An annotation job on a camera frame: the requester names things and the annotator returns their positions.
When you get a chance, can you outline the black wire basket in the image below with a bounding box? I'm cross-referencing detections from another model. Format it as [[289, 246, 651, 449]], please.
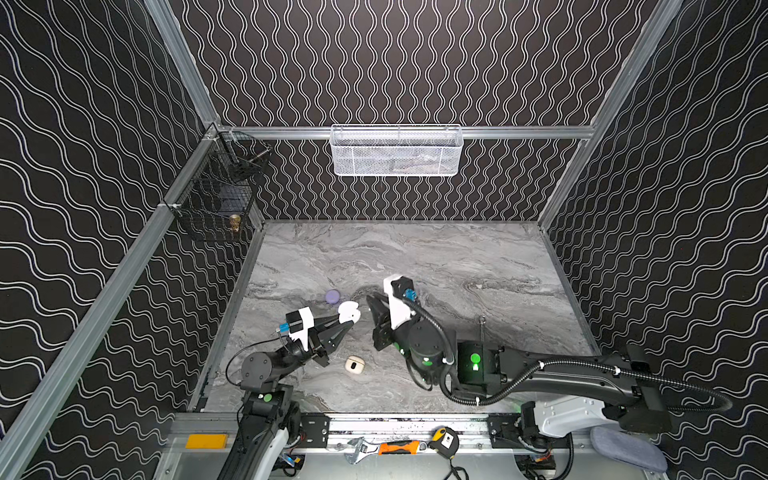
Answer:
[[162, 127, 274, 244]]

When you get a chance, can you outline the grey cloth pad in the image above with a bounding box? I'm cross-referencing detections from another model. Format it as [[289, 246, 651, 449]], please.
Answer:
[[590, 427, 668, 474]]

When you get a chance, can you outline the cream earbud charging case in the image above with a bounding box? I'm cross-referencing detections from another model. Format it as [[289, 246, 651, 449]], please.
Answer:
[[345, 355, 366, 375]]

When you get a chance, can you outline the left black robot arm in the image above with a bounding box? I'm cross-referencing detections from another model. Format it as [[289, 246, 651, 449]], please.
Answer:
[[218, 303, 361, 479]]

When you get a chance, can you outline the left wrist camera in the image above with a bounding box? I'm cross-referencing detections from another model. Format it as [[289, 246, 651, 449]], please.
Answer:
[[276, 307, 315, 351]]

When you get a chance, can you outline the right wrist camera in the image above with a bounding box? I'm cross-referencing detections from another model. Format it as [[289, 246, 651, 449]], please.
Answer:
[[383, 274, 416, 330]]

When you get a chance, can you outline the adjustable wrench orange handle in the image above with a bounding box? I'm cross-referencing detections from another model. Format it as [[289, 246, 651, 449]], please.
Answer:
[[344, 437, 427, 465]]

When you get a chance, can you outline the brass fitting in basket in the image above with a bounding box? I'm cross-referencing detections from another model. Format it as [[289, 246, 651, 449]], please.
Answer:
[[229, 214, 242, 233]]

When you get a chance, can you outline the silver combination wrench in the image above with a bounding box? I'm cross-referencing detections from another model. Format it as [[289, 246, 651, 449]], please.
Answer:
[[478, 316, 487, 343]]

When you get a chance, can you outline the yellow black tape measure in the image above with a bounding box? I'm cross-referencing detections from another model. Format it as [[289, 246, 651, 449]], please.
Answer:
[[427, 426, 460, 460]]

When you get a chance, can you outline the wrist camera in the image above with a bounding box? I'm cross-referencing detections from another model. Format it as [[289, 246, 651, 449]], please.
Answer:
[[383, 274, 416, 330], [276, 307, 315, 351]]

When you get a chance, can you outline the purple earbud charging case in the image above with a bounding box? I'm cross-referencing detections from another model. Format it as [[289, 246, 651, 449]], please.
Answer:
[[325, 289, 341, 305]]

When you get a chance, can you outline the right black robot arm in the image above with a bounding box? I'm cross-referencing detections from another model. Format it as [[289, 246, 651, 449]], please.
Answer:
[[366, 293, 733, 439]]

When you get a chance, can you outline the yellow label sticker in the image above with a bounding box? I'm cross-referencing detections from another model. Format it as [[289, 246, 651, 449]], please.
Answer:
[[185, 433, 228, 450]]

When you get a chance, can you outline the white wire mesh basket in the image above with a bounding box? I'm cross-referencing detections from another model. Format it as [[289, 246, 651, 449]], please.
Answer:
[[329, 124, 464, 177]]

